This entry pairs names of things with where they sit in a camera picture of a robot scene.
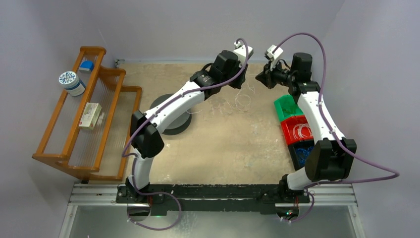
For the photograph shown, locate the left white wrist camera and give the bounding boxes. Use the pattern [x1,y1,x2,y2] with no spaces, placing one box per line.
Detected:
[233,41,254,62]

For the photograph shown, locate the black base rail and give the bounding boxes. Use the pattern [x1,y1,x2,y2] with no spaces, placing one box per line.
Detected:
[116,184,310,216]

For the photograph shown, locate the blue white round tin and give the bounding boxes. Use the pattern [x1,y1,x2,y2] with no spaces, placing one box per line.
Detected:
[58,71,86,97]

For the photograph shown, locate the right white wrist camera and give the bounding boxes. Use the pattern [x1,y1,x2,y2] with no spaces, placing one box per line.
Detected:
[264,45,284,70]

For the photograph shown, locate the aluminium frame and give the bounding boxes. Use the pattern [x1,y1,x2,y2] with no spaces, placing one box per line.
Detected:
[59,183,366,238]

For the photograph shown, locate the black cable spool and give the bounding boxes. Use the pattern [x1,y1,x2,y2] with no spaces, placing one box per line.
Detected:
[150,94,192,135]

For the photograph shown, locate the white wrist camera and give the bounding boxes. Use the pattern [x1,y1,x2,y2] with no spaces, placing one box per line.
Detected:
[264,45,284,70]
[233,41,254,62]

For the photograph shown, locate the blue white small box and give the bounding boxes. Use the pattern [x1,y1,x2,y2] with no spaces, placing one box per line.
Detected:
[78,60,95,73]

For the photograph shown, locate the green plastic bin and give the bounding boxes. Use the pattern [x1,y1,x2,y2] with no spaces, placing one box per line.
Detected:
[274,95,304,122]

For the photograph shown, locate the red plastic bin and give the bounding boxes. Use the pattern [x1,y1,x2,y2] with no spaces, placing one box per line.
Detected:
[280,115,313,145]

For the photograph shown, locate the white red carton box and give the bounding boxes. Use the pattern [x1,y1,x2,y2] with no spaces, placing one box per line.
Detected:
[78,103,102,130]

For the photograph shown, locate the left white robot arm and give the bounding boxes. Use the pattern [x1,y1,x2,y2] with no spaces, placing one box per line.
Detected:
[122,46,253,203]

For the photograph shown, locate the black plastic bin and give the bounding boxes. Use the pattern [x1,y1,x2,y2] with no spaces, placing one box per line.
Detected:
[288,140,315,171]

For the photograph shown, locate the wooden rack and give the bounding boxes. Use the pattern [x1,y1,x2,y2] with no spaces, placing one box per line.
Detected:
[32,46,142,181]

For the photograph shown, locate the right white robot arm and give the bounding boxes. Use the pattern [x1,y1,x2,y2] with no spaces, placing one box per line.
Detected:
[256,52,357,202]

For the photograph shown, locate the white cable coils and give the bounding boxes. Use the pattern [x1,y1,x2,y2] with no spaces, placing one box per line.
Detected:
[290,123,313,140]

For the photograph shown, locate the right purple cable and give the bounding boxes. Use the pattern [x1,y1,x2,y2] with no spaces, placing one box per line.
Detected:
[270,32,400,224]

